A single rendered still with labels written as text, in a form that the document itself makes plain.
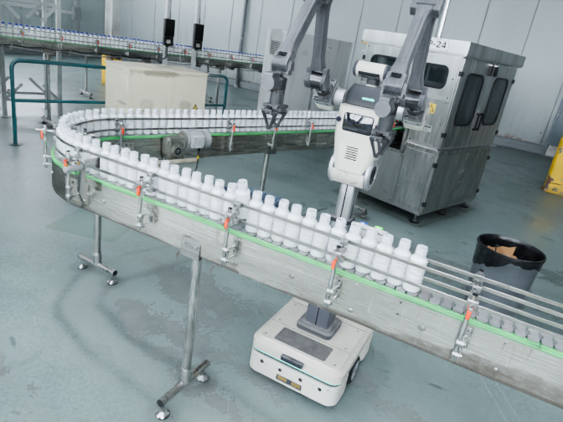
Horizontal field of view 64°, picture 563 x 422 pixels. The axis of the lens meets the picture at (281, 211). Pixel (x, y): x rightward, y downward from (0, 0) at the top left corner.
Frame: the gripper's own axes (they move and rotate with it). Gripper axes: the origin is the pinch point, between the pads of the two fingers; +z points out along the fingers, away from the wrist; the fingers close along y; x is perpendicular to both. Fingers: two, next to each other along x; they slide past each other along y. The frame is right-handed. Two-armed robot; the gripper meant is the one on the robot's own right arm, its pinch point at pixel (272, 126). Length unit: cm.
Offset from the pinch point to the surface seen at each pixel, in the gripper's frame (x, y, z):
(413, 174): 5, -352, 79
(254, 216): 7.0, 16.7, 32.9
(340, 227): 42, 16, 26
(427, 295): 77, 15, 40
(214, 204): -11.4, 17.4, 33.6
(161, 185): -41, 16, 34
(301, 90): -249, -567, 34
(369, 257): 55, 17, 33
